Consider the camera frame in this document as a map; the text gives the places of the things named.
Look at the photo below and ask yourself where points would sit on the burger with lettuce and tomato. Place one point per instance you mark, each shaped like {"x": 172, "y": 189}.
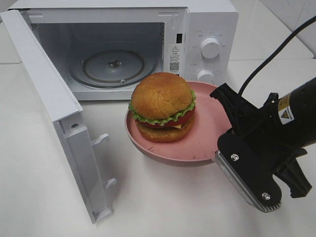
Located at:
{"x": 163, "y": 107}

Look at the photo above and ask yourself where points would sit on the lower white timer knob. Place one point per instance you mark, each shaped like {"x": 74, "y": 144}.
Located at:
{"x": 206, "y": 76}

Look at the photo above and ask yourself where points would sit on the pink round plate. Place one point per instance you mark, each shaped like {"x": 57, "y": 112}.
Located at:
{"x": 199, "y": 146}

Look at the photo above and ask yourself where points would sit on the upper white power knob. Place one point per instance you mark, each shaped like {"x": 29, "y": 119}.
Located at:
{"x": 210, "y": 47}

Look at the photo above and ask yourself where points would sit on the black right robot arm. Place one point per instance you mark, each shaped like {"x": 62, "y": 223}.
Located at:
{"x": 264, "y": 143}

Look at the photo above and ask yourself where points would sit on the white microwave oven body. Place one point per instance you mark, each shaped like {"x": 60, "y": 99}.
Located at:
{"x": 69, "y": 30}

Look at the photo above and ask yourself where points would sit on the white microwave door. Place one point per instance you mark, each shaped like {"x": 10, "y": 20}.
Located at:
{"x": 65, "y": 113}

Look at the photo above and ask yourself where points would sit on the white warning label sticker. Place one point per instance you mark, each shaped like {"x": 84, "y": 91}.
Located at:
{"x": 175, "y": 58}

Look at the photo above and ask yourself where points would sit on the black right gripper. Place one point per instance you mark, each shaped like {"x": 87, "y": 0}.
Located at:
{"x": 264, "y": 143}

